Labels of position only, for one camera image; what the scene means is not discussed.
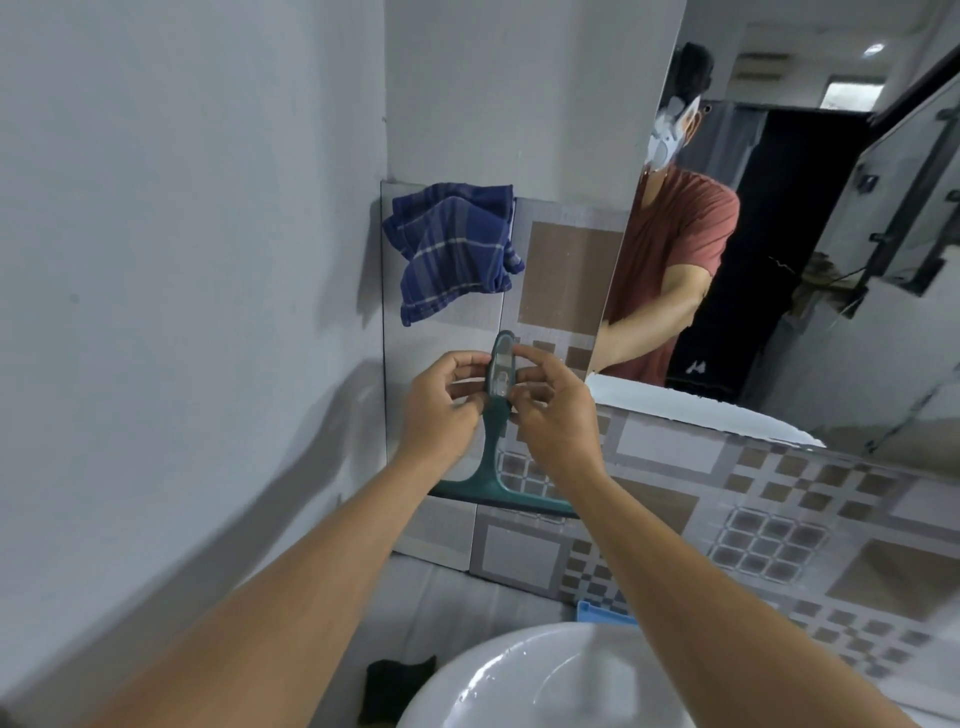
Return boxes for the person's right hand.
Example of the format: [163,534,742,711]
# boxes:
[512,349,610,486]

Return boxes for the person's left hand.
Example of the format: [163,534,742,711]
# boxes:
[393,350,494,472]

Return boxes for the green window squeegee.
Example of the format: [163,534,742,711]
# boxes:
[429,330,581,522]

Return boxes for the person's right forearm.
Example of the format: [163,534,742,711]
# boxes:
[556,459,930,728]

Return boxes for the person's left forearm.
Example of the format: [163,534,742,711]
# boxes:
[88,444,481,728]

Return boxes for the blue checked towel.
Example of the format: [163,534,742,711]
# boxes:
[381,181,527,329]

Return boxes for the blue plastic tray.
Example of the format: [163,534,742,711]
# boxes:
[575,600,638,626]

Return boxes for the white sink basin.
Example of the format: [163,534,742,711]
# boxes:
[395,621,921,728]

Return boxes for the black cloth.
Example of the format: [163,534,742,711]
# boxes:
[364,655,439,723]

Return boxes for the wall mirror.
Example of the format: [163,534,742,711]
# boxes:
[585,0,960,483]

